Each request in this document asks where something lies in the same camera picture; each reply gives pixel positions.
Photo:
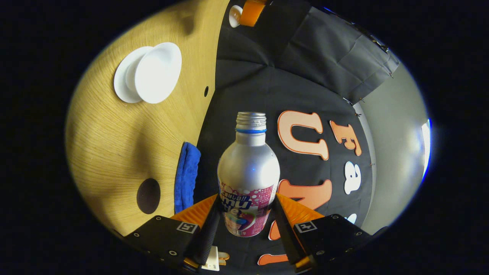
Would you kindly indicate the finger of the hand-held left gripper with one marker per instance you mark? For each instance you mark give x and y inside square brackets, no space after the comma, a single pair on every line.
[250,13]

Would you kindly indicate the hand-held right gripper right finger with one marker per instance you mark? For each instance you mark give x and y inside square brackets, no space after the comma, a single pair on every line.
[284,236]

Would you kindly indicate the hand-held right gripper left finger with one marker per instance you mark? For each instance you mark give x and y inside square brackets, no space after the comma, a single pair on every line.
[208,236]

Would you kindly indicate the dark round coaster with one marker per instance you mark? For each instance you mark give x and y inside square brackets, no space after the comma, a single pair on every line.
[148,195]

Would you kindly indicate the silver water bottle pink label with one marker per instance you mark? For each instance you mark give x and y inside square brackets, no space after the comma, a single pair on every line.
[248,168]

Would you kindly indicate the white teacup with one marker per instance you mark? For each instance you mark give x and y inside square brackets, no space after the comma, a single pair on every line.
[158,72]

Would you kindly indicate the cream toaster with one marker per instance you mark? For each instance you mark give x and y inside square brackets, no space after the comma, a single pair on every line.
[212,261]

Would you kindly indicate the blue towel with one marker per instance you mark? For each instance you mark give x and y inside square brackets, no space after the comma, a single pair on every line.
[187,175]

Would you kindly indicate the black backdrop cloth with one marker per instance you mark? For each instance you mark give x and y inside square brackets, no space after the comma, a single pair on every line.
[275,84]

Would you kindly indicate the white saucer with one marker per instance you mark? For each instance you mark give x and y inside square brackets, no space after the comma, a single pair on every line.
[121,82]

